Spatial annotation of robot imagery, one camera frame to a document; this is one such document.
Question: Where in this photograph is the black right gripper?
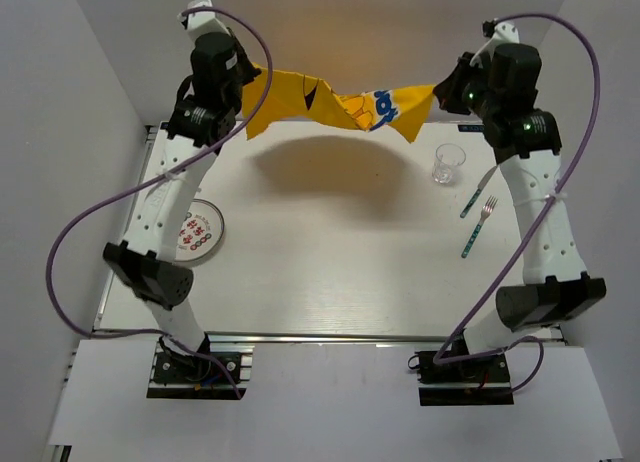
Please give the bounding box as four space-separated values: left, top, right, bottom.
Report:
432 52 499 122

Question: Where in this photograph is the yellow printed cloth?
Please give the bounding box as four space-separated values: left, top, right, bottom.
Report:
242 68 435 143

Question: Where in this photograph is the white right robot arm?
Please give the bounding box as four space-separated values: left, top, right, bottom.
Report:
434 43 606 381

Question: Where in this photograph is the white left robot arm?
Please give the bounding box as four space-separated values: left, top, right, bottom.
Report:
103 31 260 381

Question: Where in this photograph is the white plate with red print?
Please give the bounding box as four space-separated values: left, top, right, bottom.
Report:
175 199 225 267

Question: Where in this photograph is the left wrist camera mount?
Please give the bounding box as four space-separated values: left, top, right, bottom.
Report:
178 0 230 43

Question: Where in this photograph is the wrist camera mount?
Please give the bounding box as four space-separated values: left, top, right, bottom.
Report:
470 20 520 68
178 0 230 43

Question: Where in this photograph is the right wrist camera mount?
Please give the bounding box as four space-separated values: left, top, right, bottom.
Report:
470 20 520 68

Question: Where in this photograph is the knife with teal handle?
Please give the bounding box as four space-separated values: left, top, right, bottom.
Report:
460 165 498 218

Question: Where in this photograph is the fork with teal handle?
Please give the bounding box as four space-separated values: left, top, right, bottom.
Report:
461 196 498 258

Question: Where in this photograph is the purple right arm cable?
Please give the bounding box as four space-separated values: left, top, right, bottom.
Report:
432 13 600 395

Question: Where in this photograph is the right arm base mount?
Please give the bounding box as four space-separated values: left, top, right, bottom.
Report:
407 351 514 407

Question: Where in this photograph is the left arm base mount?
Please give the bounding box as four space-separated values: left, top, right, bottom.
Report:
146 340 253 401

